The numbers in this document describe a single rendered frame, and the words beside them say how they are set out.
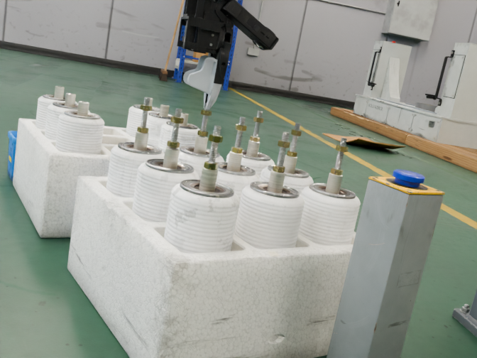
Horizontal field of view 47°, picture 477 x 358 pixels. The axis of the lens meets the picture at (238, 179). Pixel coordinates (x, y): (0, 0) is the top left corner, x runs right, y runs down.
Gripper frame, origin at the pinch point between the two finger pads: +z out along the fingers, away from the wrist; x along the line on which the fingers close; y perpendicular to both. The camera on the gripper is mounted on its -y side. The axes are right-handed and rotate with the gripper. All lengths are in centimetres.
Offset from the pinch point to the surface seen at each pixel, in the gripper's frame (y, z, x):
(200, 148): 0.9, 8.5, 1.1
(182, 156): 4.4, 10.0, 2.7
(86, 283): 18.4, 32.2, 8.9
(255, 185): -3.3, 9.2, 21.7
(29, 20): 75, -4, -631
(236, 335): -0.6, 28.1, 32.3
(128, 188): 13.5, 15.4, 7.8
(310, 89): -285, 19, -594
